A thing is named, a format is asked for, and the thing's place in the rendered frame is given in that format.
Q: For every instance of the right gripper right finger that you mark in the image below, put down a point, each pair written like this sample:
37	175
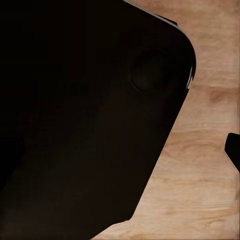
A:
232	148

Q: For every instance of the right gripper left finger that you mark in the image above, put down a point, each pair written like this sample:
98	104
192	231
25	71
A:
12	148

